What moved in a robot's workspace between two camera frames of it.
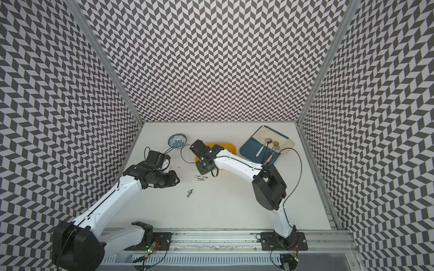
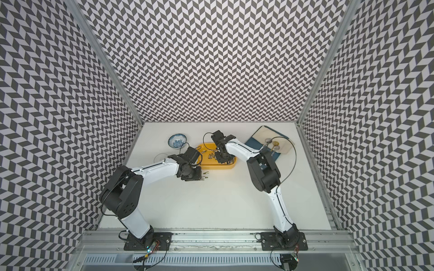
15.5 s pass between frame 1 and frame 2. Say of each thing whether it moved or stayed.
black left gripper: moved
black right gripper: moved
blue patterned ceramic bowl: stayed
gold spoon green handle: stayed
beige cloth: stayed
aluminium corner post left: stayed
